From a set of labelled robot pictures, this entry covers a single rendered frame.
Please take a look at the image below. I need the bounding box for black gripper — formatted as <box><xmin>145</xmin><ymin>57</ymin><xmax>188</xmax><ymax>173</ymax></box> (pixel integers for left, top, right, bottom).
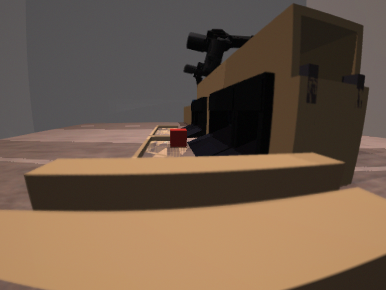
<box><xmin>183</xmin><ymin>53</ymin><xmax>222</xmax><ymax>85</ymax></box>

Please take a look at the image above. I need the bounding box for red cube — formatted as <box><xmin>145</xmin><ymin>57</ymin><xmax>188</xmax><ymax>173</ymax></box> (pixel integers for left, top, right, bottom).
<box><xmin>170</xmin><ymin>129</ymin><xmax>187</xmax><ymax>147</ymax></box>

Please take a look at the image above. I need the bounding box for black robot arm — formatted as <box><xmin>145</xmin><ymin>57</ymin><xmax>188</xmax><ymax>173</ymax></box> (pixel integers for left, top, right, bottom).
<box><xmin>186</xmin><ymin>29</ymin><xmax>253</xmax><ymax>57</ymax></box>

